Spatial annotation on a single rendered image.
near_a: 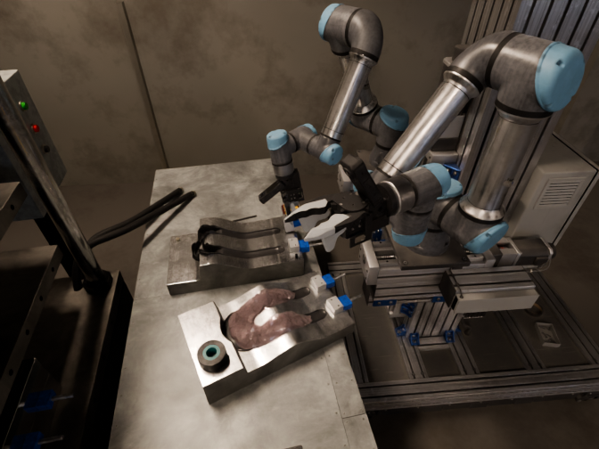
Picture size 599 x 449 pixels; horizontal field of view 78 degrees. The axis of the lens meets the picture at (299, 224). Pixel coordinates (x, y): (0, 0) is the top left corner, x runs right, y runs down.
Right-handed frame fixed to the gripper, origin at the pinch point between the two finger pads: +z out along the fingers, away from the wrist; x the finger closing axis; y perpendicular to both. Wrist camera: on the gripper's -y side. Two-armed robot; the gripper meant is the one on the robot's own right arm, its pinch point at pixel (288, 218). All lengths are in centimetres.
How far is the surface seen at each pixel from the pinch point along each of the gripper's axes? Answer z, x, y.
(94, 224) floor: 56, 143, -142
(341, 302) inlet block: 13.7, -37.1, 9.8
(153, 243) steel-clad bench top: 4, 13, -57
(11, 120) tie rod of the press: -60, -17, -65
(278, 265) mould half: 7.4, -17.5, -8.1
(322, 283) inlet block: 10.7, -29.3, 5.2
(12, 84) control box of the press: -65, 15, -76
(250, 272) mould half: 7.5, -17.3, -18.9
